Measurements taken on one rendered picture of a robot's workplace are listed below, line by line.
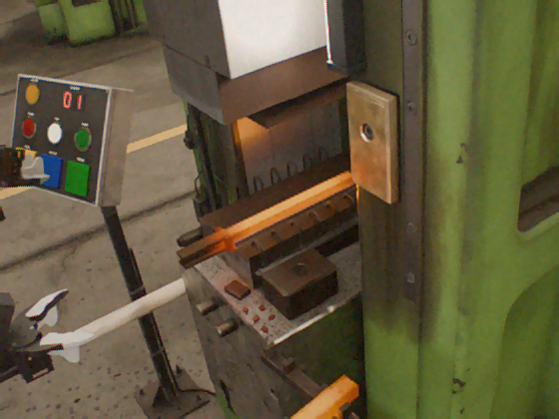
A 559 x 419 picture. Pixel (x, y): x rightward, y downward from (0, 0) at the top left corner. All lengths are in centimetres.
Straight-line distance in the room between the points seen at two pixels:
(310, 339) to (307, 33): 55
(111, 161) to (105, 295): 135
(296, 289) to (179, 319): 149
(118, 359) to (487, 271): 179
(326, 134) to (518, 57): 80
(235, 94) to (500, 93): 43
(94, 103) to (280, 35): 65
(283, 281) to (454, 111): 49
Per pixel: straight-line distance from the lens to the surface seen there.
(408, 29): 83
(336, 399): 92
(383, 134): 90
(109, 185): 153
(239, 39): 95
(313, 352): 121
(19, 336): 116
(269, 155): 146
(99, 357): 254
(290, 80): 109
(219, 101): 103
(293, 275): 115
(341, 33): 87
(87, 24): 600
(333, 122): 154
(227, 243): 122
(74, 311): 279
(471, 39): 77
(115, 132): 152
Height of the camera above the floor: 173
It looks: 34 degrees down
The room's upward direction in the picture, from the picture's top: 8 degrees counter-clockwise
